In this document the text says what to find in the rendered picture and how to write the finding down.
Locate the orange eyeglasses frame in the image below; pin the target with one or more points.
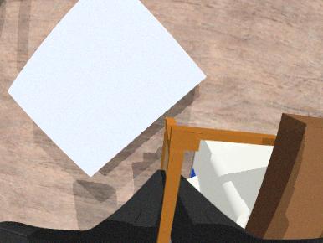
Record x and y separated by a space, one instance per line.
178 139

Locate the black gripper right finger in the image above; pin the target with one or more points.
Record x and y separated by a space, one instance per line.
196 220

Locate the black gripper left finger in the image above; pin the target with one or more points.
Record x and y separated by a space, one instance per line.
137 221

